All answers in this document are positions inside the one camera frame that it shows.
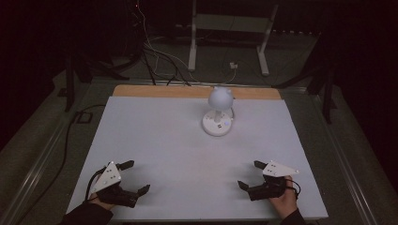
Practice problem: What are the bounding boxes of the black square floor frame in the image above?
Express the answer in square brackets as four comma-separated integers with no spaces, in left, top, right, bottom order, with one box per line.
[74,111,94,125]

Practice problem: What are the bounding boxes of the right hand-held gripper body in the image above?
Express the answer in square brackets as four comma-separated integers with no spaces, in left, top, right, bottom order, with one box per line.
[248,160,300,202]

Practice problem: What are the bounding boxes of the white metal stand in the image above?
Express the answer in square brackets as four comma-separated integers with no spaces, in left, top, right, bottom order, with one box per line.
[187,0,280,77]

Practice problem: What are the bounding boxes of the black floor cable bundle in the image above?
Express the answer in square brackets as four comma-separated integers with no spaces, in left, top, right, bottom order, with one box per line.
[141,46,192,87]

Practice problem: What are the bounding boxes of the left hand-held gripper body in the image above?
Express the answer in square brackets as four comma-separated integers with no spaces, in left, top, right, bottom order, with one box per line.
[89,160,139,209]

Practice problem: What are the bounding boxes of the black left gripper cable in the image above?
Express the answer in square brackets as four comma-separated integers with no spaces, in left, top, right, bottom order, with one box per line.
[84,166,108,203]

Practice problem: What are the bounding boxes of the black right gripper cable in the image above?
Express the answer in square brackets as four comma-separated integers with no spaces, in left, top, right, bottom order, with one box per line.
[283,177,302,202]

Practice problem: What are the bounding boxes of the white mushroom table lamp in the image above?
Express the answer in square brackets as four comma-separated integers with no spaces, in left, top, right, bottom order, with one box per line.
[201,85,236,138]

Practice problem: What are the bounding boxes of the white table mat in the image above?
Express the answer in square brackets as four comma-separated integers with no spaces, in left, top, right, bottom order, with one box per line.
[66,96,329,222]

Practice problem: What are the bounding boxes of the long black floor cable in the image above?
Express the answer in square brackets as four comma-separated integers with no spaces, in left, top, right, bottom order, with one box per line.
[14,103,108,225]

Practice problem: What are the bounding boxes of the white floor cable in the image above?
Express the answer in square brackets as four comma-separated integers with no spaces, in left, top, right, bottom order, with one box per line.
[136,0,237,85]

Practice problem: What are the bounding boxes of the person's right hand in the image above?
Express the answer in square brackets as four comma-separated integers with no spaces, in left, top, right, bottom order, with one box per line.
[268,174,299,220]

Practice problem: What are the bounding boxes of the black stand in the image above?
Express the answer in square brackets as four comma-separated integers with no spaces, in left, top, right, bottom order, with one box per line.
[63,54,131,113]
[271,37,338,125]

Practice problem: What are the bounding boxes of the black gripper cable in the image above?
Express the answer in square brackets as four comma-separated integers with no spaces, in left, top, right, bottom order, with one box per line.
[283,177,302,202]
[84,166,108,203]

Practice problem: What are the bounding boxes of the person's left hand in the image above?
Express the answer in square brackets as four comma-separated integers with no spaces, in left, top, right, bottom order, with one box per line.
[87,194,116,211]

